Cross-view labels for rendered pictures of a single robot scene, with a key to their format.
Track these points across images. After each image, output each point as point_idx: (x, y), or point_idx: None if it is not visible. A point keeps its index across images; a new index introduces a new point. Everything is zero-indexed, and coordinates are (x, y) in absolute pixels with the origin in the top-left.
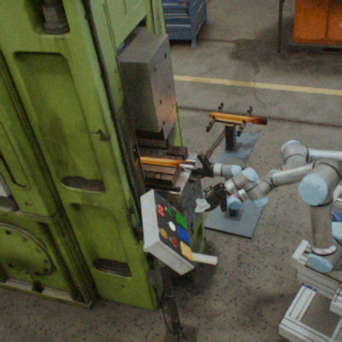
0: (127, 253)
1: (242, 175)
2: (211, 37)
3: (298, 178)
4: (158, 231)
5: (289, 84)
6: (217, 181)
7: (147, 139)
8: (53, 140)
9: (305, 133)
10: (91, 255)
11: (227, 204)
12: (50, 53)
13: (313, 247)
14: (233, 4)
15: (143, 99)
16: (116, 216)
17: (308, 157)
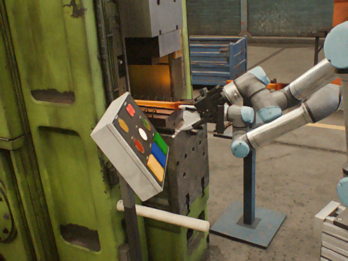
0: (96, 207)
1: (247, 73)
2: None
3: (325, 69)
4: (115, 117)
5: (323, 123)
6: (235, 191)
7: (151, 94)
8: (29, 34)
9: (339, 160)
10: (57, 215)
11: (242, 211)
12: None
13: (347, 166)
14: (273, 70)
15: None
16: (85, 143)
17: (340, 96)
